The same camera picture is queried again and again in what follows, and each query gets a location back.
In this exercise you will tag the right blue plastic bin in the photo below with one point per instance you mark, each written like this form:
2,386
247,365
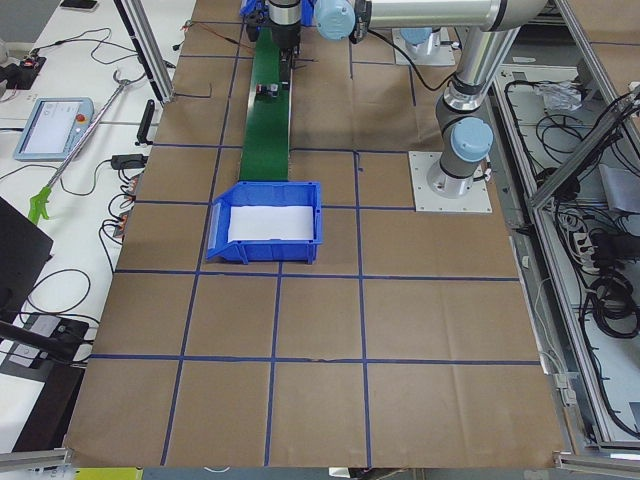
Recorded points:
255,10

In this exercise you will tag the teach pendant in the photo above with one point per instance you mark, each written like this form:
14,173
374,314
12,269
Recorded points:
53,129

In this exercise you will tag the green handled reacher grabber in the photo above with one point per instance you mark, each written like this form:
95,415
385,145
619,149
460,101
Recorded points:
38,202

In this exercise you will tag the blue plastic bin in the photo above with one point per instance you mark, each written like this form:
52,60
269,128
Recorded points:
255,10
263,193

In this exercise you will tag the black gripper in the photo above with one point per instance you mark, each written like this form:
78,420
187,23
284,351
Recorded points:
285,35

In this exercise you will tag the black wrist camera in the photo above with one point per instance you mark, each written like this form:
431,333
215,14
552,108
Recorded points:
253,24

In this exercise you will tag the green conveyor belt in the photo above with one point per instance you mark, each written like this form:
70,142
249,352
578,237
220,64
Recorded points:
266,147

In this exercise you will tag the red push button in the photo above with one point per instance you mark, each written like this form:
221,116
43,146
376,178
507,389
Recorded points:
268,90

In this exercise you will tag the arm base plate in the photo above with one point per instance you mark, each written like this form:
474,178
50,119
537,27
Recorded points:
435,192

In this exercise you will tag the aluminium frame post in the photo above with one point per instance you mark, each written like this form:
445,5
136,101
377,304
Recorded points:
139,30

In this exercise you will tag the black power adapter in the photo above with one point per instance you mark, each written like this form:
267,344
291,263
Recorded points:
128,161

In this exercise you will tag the left blue plastic bin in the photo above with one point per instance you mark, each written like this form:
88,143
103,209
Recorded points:
263,193

